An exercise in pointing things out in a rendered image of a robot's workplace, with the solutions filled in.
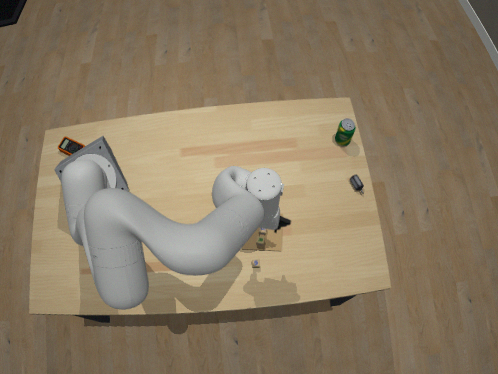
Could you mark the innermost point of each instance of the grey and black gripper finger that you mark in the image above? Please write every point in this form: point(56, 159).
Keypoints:
point(283, 222)

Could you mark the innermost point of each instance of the tan square mat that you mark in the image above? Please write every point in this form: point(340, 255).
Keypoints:
point(273, 241)

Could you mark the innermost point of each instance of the orange and black multimeter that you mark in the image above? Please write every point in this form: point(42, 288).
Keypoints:
point(69, 146)

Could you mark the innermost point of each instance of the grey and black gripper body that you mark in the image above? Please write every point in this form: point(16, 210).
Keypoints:
point(271, 224)

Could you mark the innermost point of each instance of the green soda can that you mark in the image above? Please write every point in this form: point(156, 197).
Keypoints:
point(345, 132)

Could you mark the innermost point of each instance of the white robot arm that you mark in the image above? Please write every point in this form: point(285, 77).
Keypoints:
point(117, 222)

